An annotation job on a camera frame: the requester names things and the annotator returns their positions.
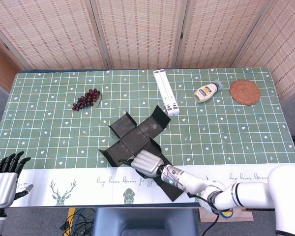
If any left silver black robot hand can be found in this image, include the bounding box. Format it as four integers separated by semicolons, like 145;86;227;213
0;151;34;208

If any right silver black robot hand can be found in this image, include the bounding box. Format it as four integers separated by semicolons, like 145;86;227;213
119;150;164;179

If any black foldable cardboard box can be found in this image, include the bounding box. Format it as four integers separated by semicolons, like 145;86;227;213
98;105;184;203

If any dark blue robot torso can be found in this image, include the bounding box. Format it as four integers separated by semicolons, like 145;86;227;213
92;208;199;236

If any white folding stand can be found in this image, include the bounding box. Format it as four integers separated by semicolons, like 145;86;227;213
153;69;180;117

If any green grid tablecloth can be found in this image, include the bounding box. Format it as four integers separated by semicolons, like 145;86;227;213
0;67;295;209

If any dark red grape bunch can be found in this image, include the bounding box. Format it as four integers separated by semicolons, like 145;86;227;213
72;88;104;112

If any cream mayonnaise squeeze bottle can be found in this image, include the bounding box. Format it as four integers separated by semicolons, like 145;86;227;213
193;79;224;104

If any wooden board with yellow disc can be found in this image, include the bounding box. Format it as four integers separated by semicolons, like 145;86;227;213
199;207;254;223

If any brown wooden door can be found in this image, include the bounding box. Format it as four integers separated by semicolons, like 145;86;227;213
0;41;19;95

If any round brown woven coaster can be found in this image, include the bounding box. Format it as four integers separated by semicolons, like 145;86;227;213
230;79;261;106

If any bamboo folding screen panel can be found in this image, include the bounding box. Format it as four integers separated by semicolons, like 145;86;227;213
89;0;189;69
176;0;277;69
0;0;108;70
232;0;295;103

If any black floor cable tangle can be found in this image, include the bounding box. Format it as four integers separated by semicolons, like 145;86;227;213
60;208;95;236

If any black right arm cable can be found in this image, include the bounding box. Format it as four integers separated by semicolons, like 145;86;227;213
186;193;223;236

